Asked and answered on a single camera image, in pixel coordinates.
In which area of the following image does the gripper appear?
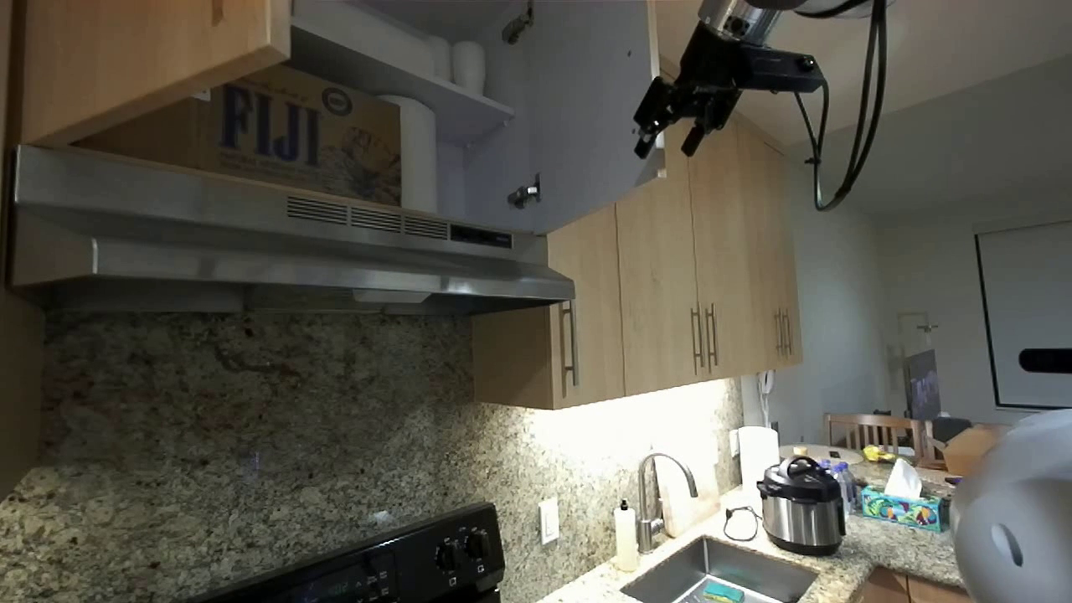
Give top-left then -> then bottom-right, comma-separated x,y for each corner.
632,23 -> 751,161

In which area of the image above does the cabinet door with grey inside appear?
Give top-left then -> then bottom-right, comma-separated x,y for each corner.
463,0 -> 667,236

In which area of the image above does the wooden cabinet over hood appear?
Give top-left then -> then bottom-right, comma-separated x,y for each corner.
20,0 -> 667,236

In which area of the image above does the stack of white cups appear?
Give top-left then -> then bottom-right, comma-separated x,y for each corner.
425,35 -> 487,95

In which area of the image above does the white paper towel roll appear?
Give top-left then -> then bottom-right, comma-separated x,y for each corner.
377,94 -> 439,214
736,425 -> 781,497

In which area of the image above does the wooden chair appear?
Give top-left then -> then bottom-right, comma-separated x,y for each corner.
822,411 -> 935,462

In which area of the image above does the dark framed picture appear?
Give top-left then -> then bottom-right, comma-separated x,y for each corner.
904,349 -> 942,420

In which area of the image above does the round white table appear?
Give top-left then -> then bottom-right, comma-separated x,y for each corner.
778,443 -> 864,467

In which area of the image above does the light cutting board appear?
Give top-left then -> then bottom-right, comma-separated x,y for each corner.
656,456 -> 722,539

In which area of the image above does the silver tap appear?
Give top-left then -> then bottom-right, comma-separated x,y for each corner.
636,452 -> 699,554

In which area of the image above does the row of water bottles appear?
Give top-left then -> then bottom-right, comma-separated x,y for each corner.
819,458 -> 858,515

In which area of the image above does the white projection screen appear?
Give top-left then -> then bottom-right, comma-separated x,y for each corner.
973,219 -> 1072,412

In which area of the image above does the printed cardboard box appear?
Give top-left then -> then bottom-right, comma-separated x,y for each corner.
74,64 -> 404,208

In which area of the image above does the silver and black pressure cooker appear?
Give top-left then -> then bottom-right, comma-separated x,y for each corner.
755,456 -> 848,557

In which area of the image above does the white soap bottle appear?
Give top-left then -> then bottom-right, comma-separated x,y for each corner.
613,499 -> 640,573

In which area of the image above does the brown cardboard box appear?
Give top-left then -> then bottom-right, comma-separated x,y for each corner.
941,422 -> 1012,479

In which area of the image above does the colourful tissue box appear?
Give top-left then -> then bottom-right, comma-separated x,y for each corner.
860,458 -> 944,533

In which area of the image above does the stainless steel range hood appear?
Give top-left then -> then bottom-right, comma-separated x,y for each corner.
10,144 -> 577,317

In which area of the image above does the stainless steel sink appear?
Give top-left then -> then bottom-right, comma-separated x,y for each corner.
619,535 -> 821,603

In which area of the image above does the black stove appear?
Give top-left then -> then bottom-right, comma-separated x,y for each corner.
186,502 -> 507,603

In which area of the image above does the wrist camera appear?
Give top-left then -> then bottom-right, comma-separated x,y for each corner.
737,46 -> 827,94

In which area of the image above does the wooden wall cabinet door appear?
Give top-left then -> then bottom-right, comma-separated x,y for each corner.
687,116 -> 756,383
548,204 -> 626,412
615,149 -> 703,397

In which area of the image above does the row of wooden wall cabinets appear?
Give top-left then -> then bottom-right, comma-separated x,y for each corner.
472,114 -> 804,412

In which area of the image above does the black cable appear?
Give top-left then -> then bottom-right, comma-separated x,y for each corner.
722,504 -> 762,542

